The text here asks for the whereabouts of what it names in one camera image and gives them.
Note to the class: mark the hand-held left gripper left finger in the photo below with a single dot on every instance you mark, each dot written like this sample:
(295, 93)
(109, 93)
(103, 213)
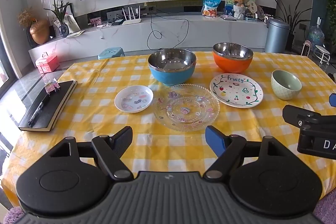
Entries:
(123, 140)

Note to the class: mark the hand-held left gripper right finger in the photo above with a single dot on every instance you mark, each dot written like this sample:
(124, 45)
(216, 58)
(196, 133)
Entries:
(215, 140)

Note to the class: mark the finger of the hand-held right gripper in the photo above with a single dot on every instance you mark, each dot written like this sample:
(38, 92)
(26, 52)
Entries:
(302, 116)
(333, 100)

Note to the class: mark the green ceramic bowl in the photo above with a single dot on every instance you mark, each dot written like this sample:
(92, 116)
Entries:
(284, 87)

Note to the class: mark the small white sticker plate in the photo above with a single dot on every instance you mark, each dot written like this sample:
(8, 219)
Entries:
(134, 99)

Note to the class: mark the clear glass plate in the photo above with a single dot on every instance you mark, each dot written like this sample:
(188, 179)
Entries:
(186, 108)

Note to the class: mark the white fruit-print plate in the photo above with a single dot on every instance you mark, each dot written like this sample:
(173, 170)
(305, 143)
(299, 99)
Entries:
(236, 91)

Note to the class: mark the orange steel bowl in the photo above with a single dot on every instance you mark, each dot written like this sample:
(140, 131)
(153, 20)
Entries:
(231, 65)

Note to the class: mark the blue steel bowl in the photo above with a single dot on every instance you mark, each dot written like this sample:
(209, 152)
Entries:
(170, 74)

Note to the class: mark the yellow checkered tablecloth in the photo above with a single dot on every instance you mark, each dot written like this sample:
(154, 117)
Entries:
(162, 142)

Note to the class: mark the white round rack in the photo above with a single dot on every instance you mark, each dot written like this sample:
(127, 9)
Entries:
(322, 52)

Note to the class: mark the small pink heater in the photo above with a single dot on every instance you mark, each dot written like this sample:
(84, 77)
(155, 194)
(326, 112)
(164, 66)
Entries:
(307, 48)

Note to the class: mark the black notebook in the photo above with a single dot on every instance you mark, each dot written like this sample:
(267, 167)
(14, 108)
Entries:
(52, 108)

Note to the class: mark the grey trash bin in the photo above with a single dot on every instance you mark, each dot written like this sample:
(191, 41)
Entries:
(277, 36)

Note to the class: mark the teal plastic stool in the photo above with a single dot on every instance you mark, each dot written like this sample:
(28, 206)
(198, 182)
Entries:
(111, 53)

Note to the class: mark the black pen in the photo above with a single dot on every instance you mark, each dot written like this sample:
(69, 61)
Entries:
(36, 112)

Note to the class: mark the tall potted plant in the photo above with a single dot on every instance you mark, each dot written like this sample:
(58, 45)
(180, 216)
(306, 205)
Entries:
(290, 19)

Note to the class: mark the white marble tv cabinet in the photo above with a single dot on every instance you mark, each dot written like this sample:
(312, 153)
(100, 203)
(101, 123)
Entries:
(126, 37)

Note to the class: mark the pink storage box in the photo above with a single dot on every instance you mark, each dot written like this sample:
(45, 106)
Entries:
(47, 62)

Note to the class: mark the open booklet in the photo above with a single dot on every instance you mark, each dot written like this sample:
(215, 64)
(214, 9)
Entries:
(75, 33)

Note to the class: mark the black set-top box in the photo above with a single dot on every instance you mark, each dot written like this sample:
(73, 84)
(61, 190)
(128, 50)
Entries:
(117, 22)

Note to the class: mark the white knitted pot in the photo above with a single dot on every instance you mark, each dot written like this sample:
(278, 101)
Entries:
(239, 13)

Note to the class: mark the white router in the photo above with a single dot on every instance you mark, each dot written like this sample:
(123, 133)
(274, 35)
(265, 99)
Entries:
(132, 20)

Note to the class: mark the round paper fan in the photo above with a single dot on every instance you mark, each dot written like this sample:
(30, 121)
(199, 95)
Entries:
(252, 6)

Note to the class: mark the pink photo card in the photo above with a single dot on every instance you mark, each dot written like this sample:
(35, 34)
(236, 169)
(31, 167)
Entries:
(95, 22)

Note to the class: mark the silver laptop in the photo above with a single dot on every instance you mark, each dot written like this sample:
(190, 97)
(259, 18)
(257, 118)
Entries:
(228, 17)

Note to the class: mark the blue glass vase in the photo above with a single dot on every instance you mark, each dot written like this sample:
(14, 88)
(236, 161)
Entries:
(63, 30)

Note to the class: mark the white framed card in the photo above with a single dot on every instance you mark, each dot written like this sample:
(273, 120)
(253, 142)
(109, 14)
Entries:
(72, 22)

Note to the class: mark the glass sliding door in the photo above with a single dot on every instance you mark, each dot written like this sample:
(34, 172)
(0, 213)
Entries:
(4, 87)

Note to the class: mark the brown teddy bear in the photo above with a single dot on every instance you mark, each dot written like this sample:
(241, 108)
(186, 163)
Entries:
(239, 0)

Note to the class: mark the blue snack bag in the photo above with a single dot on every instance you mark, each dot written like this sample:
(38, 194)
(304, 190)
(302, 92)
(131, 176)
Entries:
(210, 6)

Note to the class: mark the green painted picture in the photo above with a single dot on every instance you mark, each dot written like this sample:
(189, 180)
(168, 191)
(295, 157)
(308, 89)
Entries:
(229, 2)

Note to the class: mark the gold vase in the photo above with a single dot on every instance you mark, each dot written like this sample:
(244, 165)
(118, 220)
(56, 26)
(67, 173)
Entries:
(40, 32)

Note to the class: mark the green leafy plant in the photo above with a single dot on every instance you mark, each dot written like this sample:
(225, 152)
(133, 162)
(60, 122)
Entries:
(59, 7)

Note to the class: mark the dried flower bunch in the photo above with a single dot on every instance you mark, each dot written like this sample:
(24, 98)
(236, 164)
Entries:
(26, 16)

